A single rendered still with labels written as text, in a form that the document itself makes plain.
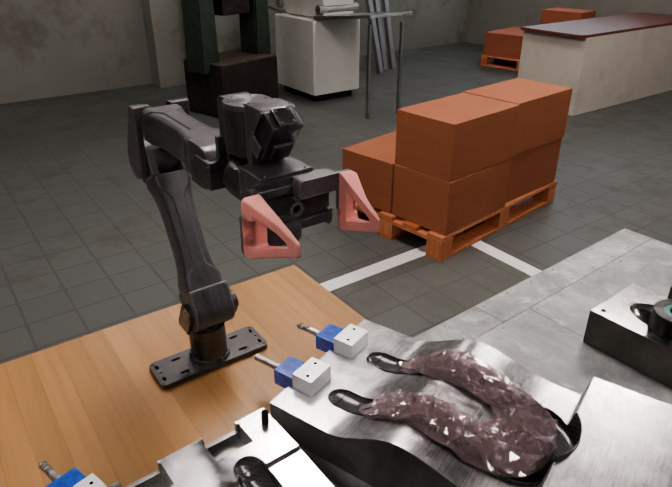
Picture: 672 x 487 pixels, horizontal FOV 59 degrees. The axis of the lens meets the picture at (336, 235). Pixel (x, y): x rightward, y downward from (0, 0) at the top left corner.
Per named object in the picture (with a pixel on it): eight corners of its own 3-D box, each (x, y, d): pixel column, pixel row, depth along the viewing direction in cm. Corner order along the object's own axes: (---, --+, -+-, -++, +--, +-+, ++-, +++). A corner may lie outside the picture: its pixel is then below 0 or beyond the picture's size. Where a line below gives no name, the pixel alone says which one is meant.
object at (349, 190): (397, 190, 61) (343, 163, 68) (340, 207, 57) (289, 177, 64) (393, 248, 64) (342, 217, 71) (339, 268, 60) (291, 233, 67)
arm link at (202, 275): (238, 318, 97) (179, 127, 97) (200, 332, 94) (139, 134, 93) (225, 318, 103) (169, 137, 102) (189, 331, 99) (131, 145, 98)
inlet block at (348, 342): (289, 344, 104) (288, 318, 101) (306, 330, 108) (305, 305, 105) (351, 372, 97) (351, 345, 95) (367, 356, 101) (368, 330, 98)
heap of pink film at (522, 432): (348, 420, 83) (348, 376, 80) (409, 354, 96) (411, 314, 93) (529, 511, 70) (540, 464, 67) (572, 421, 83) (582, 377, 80)
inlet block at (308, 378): (247, 377, 96) (244, 351, 94) (267, 361, 100) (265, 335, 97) (311, 411, 89) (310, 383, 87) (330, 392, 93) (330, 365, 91)
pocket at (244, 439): (202, 459, 78) (199, 439, 76) (238, 441, 81) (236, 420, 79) (218, 482, 75) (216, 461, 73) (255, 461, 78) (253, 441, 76)
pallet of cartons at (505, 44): (598, 70, 719) (609, 11, 688) (550, 80, 671) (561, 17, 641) (518, 55, 806) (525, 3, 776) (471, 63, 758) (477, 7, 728)
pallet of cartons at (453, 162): (327, 210, 354) (326, 93, 322) (460, 167, 419) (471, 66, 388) (430, 266, 294) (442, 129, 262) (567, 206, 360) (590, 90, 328)
